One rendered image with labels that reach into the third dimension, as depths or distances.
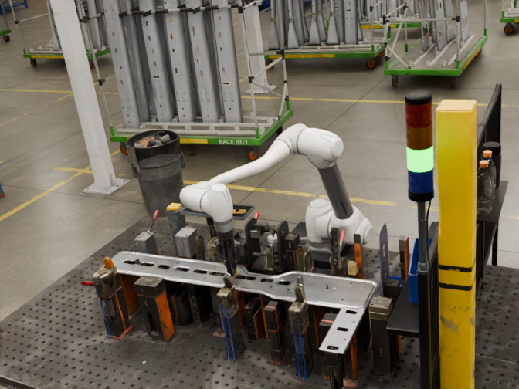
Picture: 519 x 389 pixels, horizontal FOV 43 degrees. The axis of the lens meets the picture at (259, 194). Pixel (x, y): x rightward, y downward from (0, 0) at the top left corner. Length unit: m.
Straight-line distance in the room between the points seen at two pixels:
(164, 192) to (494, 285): 3.41
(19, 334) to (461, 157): 2.52
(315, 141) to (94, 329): 1.46
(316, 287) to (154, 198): 3.36
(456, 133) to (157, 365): 1.84
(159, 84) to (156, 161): 2.04
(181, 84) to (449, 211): 5.89
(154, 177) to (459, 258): 4.25
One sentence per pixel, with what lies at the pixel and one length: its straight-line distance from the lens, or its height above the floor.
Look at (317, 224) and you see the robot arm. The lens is 3.61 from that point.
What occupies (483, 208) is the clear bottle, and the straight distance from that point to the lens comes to 2.55.
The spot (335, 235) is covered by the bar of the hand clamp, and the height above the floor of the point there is 1.20.
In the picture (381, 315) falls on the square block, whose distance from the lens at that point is 2.72.
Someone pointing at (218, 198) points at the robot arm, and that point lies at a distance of 2.88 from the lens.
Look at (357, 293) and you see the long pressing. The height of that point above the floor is 1.00.
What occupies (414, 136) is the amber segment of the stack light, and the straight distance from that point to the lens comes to 1.78.
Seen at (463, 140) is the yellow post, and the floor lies 1.91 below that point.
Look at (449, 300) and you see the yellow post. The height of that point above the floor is 1.38.
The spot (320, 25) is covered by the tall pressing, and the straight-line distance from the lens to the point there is 10.96.
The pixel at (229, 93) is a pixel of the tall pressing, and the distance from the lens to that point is 7.40.
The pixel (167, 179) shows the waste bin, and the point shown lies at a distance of 6.02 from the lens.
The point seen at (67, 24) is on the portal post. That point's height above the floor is 1.71.
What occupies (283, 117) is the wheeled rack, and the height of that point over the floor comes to 0.27.
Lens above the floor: 2.59
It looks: 24 degrees down
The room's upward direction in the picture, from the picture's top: 8 degrees counter-clockwise
